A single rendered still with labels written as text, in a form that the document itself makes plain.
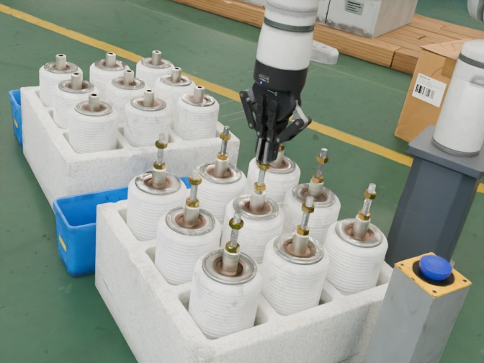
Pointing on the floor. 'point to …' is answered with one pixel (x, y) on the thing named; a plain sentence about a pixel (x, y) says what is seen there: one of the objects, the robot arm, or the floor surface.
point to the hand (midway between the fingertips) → (266, 150)
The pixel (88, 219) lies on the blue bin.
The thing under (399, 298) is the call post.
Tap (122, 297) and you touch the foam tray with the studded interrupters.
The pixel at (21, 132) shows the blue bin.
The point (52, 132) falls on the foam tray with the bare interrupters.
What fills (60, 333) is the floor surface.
